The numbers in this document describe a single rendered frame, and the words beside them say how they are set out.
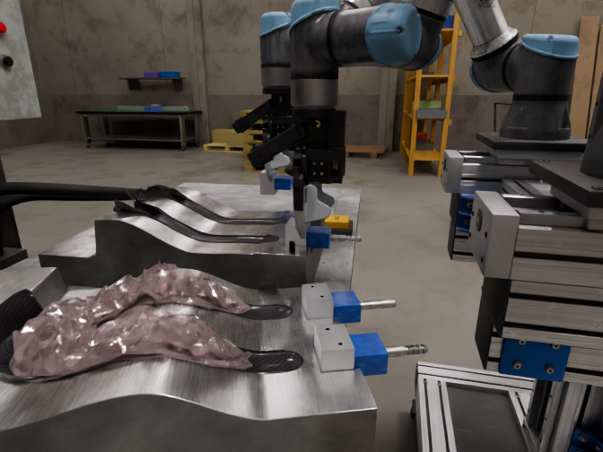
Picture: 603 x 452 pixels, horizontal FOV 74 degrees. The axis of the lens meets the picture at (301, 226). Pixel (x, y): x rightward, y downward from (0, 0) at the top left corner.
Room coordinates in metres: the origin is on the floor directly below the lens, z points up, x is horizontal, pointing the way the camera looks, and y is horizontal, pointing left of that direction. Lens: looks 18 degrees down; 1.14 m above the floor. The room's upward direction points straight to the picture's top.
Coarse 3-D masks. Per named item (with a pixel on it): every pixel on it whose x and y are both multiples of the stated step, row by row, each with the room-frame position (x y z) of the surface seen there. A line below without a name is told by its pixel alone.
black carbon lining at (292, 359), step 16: (0, 304) 0.40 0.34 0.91; (16, 304) 0.42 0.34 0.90; (32, 304) 0.44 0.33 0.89; (0, 320) 0.40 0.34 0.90; (16, 320) 0.42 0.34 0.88; (0, 336) 0.39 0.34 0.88; (0, 352) 0.38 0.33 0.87; (256, 352) 0.39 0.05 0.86; (272, 352) 0.40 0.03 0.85; (288, 352) 0.40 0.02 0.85; (0, 368) 0.35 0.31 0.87; (256, 368) 0.37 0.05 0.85; (272, 368) 0.37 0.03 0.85; (288, 368) 0.37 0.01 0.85
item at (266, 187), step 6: (264, 174) 0.96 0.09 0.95; (276, 174) 0.98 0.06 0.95; (264, 180) 0.96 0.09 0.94; (276, 180) 0.96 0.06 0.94; (282, 180) 0.95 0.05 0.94; (288, 180) 0.95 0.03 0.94; (264, 186) 0.96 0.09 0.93; (270, 186) 0.96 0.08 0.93; (276, 186) 0.96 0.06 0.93; (282, 186) 0.95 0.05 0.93; (288, 186) 0.95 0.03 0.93; (264, 192) 0.96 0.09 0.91; (270, 192) 0.96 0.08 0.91; (276, 192) 0.98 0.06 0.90
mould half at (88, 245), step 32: (192, 192) 0.89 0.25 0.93; (96, 224) 0.66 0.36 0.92; (128, 224) 0.65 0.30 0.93; (160, 224) 0.69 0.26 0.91; (192, 224) 0.74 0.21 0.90; (224, 224) 0.79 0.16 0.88; (256, 224) 0.78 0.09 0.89; (64, 256) 0.67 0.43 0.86; (96, 256) 0.66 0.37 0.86; (128, 256) 0.65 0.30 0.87; (160, 256) 0.64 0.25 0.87; (192, 256) 0.63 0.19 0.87; (224, 256) 0.62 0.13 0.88; (256, 256) 0.62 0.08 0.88; (288, 256) 0.61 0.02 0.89; (320, 256) 0.81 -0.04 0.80; (256, 288) 0.62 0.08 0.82
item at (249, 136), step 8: (240, 112) 6.06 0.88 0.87; (248, 112) 6.04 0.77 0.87; (256, 128) 6.39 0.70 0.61; (248, 136) 6.01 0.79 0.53; (256, 136) 6.37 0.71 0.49; (248, 144) 6.03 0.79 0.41; (256, 144) 6.39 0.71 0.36; (248, 152) 6.04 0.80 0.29; (248, 160) 6.04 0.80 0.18; (248, 168) 6.01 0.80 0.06; (264, 168) 6.34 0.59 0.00; (280, 168) 5.92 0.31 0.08
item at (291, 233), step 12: (288, 228) 0.65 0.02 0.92; (312, 228) 0.68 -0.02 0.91; (324, 228) 0.68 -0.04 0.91; (288, 240) 0.65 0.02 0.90; (300, 240) 0.65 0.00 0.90; (312, 240) 0.65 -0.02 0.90; (324, 240) 0.65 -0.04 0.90; (336, 240) 0.66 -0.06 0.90; (348, 240) 0.66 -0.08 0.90; (360, 240) 0.65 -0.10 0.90
